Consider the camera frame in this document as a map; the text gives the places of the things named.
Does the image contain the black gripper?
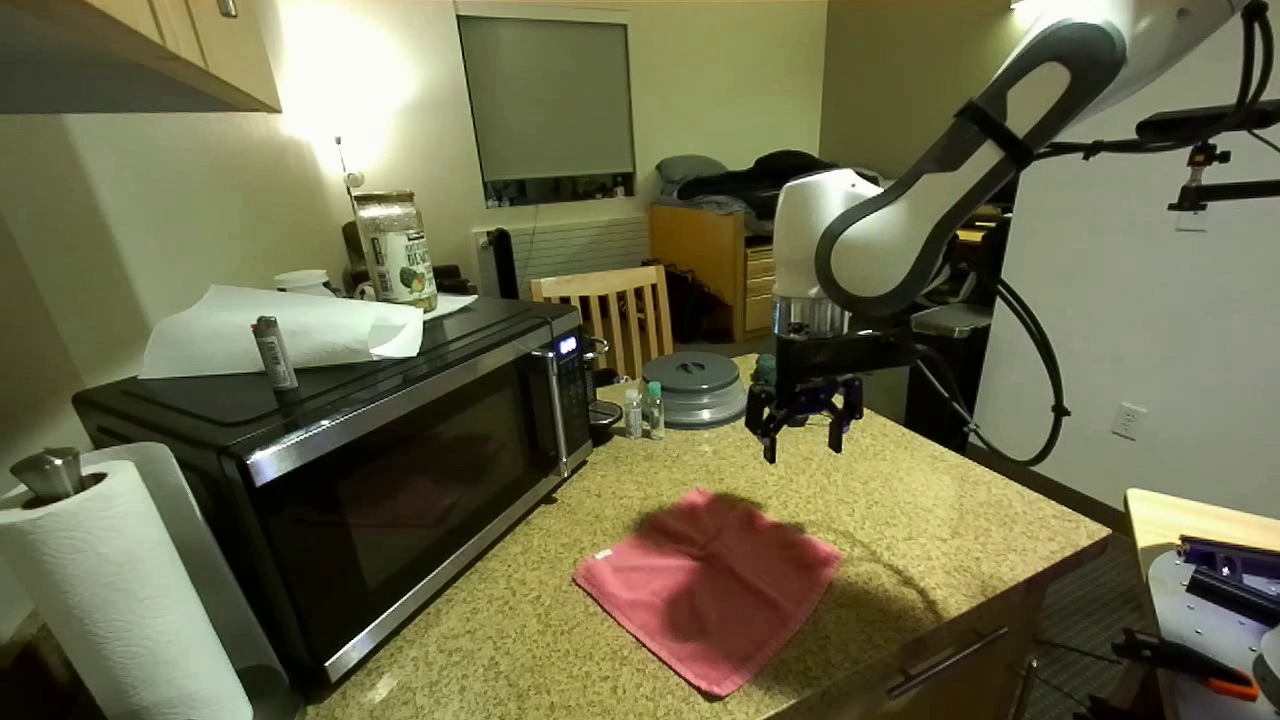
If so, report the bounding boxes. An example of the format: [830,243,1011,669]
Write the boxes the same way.
[738,324,915,468]

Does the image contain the pink cloth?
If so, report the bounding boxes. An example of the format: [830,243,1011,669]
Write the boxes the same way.
[572,484,849,699]

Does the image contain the grey plastic dome cover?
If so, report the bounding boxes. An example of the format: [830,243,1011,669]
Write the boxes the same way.
[641,342,751,430]

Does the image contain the small white bottle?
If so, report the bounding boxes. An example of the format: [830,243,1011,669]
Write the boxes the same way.
[617,374,648,441]

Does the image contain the wooden chair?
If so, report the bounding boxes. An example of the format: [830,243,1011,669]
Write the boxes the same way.
[526,258,675,382]

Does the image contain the wooden counter base cabinet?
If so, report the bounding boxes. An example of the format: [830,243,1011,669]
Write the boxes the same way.
[773,571,1085,720]

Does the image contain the black drink bottle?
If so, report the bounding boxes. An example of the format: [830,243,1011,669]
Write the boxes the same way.
[485,226,523,303]

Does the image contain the light wooden tool table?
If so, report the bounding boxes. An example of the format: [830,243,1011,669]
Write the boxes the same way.
[1123,484,1280,720]

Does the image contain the window with grey blind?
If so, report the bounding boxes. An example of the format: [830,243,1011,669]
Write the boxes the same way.
[456,12,641,213]

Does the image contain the black microwave oven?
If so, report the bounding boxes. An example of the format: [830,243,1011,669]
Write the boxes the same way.
[70,291,599,696]

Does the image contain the glass jar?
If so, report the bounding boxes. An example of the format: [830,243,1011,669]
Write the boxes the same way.
[352,189,441,310]

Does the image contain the black orange pliers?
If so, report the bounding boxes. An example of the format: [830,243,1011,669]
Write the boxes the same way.
[1110,627,1265,704]

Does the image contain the dark blue tool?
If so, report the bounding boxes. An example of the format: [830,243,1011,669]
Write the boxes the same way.
[1177,530,1280,627]

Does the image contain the small grey tube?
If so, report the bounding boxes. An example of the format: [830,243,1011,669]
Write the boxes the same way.
[249,310,303,397]

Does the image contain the white paper sheet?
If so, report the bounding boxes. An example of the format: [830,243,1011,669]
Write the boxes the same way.
[137,278,475,382]

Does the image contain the white paper towel roll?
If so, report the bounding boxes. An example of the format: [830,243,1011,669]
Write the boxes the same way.
[0,441,292,720]

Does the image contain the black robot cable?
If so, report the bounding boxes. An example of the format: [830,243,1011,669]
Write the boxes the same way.
[903,0,1276,471]

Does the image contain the white wall outlet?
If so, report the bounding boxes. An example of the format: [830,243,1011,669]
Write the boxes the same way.
[1110,397,1153,443]

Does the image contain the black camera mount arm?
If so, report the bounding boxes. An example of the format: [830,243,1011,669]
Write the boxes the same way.
[1133,96,1280,216]

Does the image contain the light wooden wall cabinets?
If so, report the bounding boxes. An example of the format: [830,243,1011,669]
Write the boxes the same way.
[0,0,289,117]

